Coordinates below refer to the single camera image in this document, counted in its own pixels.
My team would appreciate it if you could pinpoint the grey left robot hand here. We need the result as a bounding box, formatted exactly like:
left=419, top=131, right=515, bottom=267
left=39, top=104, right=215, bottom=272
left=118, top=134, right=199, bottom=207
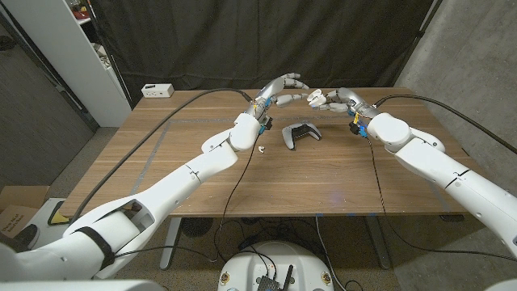
left=245, top=72, right=310, bottom=122

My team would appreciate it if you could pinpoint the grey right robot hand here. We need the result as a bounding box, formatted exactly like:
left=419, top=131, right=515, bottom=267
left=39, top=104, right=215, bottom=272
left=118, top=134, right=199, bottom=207
left=317, top=86, right=381, bottom=121

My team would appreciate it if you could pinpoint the white AirPods case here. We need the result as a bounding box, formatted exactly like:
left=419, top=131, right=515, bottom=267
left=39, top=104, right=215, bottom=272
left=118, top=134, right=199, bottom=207
left=306, top=88, right=328, bottom=108

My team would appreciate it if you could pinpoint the white black game controller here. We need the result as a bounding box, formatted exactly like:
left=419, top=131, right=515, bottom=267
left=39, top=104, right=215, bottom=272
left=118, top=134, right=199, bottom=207
left=281, top=120, right=323, bottom=151

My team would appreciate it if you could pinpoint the black backdrop curtain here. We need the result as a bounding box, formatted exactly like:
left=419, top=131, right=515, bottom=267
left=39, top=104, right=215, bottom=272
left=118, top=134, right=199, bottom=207
left=89, top=0, right=435, bottom=108

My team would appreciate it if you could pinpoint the black backdrop stand pole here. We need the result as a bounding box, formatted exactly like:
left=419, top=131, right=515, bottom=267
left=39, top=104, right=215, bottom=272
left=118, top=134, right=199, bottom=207
left=393, top=0, right=444, bottom=88

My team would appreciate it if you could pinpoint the white power strip box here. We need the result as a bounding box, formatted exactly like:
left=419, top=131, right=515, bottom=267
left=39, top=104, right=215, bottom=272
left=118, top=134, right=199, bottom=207
left=141, top=83, right=175, bottom=99

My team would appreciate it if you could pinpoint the grey table leg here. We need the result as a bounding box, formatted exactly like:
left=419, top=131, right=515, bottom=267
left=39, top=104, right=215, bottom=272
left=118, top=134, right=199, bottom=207
left=159, top=217, right=183, bottom=271
left=363, top=216, right=392, bottom=271

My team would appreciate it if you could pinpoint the black round floor fan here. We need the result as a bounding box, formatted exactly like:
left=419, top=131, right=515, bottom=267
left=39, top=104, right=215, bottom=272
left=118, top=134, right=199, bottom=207
left=180, top=217, right=214, bottom=238

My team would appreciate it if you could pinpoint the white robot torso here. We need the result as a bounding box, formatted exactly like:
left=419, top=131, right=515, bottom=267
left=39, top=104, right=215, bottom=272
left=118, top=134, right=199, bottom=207
left=216, top=241, right=335, bottom=291

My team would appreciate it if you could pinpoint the black antenna module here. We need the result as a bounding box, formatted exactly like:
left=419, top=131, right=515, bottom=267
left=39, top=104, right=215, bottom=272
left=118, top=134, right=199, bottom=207
left=255, top=264, right=295, bottom=291

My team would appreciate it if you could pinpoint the white cabinet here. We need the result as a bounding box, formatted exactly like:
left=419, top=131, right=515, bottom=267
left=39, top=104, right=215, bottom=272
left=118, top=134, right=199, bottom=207
left=2, top=0, right=133, bottom=129

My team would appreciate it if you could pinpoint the white floor platform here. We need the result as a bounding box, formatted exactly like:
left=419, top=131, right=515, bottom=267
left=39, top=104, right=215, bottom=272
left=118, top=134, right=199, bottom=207
left=27, top=196, right=69, bottom=250

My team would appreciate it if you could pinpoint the brown cardboard box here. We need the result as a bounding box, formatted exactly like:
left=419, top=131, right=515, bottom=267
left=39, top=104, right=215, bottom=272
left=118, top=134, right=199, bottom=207
left=0, top=184, right=50, bottom=239

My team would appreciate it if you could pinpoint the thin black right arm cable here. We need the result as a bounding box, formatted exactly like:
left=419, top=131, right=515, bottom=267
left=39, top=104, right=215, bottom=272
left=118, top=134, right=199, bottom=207
left=363, top=136, right=517, bottom=263

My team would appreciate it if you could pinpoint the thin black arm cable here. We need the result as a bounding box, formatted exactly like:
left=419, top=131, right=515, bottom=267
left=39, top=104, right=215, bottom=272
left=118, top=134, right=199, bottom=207
left=115, top=135, right=260, bottom=264
left=363, top=136, right=517, bottom=263

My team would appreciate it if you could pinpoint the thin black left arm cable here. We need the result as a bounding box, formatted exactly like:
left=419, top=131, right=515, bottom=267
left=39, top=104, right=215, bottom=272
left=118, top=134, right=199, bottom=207
left=115, top=135, right=260, bottom=264

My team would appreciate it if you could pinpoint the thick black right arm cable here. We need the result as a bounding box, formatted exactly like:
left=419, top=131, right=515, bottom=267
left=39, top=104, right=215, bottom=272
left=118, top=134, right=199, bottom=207
left=371, top=94, right=517, bottom=157

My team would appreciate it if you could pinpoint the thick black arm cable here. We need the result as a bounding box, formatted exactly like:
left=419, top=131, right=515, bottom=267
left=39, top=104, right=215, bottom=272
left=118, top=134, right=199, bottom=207
left=371, top=94, right=517, bottom=157
left=68, top=87, right=254, bottom=226

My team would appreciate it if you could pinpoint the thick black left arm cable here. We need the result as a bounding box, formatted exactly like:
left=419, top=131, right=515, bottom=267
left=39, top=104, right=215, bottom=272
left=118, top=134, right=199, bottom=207
left=68, top=87, right=254, bottom=226

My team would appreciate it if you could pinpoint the grey floor cable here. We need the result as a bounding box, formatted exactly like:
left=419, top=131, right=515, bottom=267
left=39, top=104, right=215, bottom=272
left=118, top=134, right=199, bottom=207
left=314, top=215, right=347, bottom=291

